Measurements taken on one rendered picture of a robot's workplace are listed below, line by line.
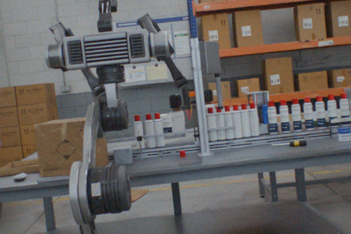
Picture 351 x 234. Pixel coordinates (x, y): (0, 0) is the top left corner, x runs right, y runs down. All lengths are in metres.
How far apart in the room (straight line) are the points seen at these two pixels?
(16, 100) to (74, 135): 3.73
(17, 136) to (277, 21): 4.18
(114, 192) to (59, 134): 0.75
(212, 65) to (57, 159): 1.00
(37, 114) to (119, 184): 4.34
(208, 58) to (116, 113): 0.71
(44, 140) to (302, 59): 5.61
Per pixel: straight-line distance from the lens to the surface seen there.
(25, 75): 7.59
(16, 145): 6.12
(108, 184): 1.74
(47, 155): 2.45
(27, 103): 6.04
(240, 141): 2.81
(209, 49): 2.66
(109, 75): 2.18
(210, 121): 2.78
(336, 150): 2.52
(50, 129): 2.42
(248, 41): 6.57
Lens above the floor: 1.28
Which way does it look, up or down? 3 degrees down
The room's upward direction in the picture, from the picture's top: 6 degrees counter-clockwise
